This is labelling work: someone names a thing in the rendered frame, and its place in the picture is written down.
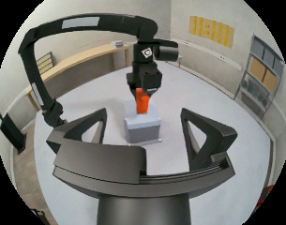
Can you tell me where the orange peg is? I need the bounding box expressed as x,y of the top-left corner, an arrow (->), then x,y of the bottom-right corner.
136,89 -> 149,113

